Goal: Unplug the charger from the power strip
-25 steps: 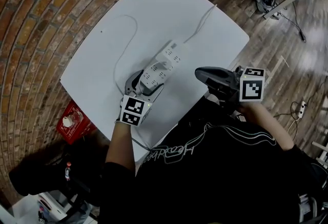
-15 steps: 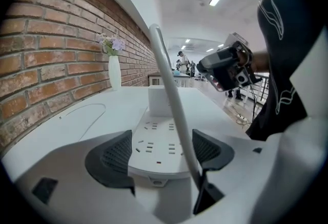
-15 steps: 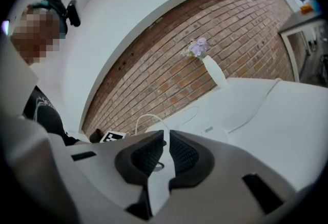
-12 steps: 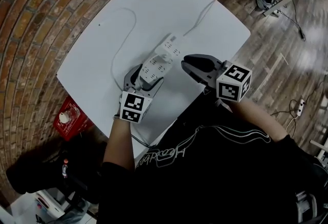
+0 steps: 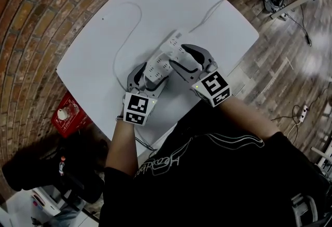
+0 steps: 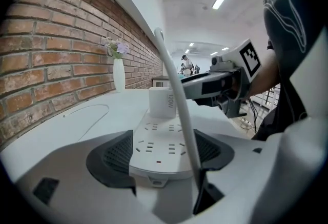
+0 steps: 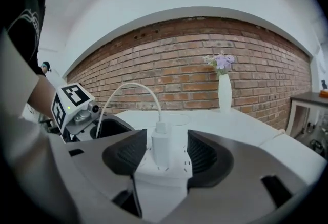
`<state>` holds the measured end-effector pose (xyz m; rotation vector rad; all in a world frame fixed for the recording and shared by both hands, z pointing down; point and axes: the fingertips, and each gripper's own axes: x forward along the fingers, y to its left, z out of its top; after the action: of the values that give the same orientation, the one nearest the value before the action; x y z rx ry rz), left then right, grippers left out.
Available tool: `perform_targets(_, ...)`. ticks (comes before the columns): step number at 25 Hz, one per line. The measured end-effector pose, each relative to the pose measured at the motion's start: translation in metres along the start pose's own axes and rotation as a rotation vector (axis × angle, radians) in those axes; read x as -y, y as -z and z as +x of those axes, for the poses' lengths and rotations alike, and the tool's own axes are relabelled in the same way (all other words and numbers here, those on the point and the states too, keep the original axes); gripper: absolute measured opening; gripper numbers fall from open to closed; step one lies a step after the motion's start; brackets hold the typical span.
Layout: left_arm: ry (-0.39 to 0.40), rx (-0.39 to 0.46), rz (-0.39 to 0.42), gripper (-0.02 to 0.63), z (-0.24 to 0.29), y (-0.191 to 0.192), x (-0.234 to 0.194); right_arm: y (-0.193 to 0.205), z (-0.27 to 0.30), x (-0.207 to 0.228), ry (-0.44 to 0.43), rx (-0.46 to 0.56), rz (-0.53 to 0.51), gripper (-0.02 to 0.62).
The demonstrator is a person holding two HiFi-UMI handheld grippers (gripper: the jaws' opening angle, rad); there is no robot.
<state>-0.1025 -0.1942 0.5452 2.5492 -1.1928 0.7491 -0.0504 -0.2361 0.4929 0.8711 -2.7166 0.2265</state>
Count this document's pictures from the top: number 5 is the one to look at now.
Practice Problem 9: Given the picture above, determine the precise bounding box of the white metal rack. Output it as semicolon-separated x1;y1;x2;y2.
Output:
311;140;332;177

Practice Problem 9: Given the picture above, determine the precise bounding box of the white power strip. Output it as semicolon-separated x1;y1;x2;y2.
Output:
142;29;191;86

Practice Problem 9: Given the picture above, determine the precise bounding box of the black cable with plug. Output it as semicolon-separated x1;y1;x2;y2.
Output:
287;5;312;47

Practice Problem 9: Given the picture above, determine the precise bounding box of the grey metal chair frame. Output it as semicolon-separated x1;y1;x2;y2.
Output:
290;192;320;227

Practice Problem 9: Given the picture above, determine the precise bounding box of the thin black floor cable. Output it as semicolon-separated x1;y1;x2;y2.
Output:
271;88;332;122

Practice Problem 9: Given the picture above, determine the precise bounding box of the white printed box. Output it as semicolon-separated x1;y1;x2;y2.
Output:
30;186;62;217

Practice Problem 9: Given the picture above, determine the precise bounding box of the small white floor socket strip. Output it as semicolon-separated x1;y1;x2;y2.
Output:
298;105;309;121

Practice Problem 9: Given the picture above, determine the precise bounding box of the white cable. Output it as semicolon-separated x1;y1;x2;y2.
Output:
113;2;182;91

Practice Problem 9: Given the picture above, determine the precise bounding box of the person's right forearm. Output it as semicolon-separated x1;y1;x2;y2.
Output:
217;96;282;142

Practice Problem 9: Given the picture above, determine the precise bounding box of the red fire extinguisher box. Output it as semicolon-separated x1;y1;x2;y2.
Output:
51;90;89;139

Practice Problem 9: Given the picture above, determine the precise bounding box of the clear bottle white cap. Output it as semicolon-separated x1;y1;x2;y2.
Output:
57;103;80;121

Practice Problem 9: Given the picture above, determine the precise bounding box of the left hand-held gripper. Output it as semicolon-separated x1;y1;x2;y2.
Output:
123;62;171;127

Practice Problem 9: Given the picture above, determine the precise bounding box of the small bottle red cap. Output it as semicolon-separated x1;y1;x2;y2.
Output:
58;156;66;177

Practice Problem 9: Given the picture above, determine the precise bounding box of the white table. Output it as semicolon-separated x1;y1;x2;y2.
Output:
56;0;260;159

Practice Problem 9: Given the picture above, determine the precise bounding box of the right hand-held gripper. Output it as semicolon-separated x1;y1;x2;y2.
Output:
170;44;231;108

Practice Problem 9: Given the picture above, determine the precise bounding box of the person's left forearm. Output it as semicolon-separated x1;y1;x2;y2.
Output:
105;118;138;177

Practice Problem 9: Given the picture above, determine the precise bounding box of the white power strip cord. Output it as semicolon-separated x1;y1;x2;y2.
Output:
287;119;301;143

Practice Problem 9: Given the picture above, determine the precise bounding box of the black bag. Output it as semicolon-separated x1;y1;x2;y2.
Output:
1;132;109;205

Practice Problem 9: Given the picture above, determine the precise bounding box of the person's black shirt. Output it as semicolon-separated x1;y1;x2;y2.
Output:
98;106;330;227

